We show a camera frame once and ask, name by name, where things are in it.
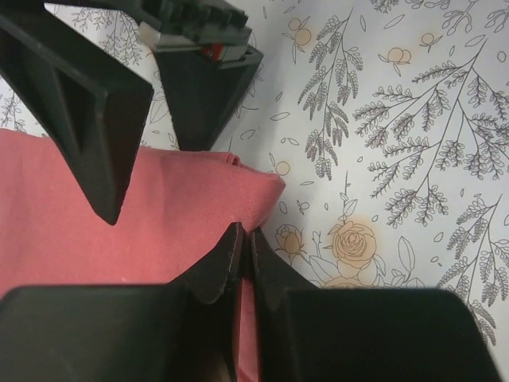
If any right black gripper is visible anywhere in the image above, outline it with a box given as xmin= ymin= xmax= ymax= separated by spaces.
xmin=43 ymin=1 xmax=263 ymax=151

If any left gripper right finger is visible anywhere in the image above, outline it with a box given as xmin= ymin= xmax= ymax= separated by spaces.
xmin=251 ymin=230 xmax=500 ymax=381

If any floral patterned table mat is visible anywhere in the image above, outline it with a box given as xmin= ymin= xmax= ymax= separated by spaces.
xmin=0 ymin=0 xmax=509 ymax=347

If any dusty pink t shirt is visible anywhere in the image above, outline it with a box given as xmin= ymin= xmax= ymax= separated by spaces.
xmin=1 ymin=130 xmax=285 ymax=381

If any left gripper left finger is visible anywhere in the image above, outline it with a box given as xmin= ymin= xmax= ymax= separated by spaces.
xmin=1 ymin=223 xmax=243 ymax=381

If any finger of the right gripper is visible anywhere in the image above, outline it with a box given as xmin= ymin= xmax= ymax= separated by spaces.
xmin=1 ymin=1 xmax=153 ymax=225

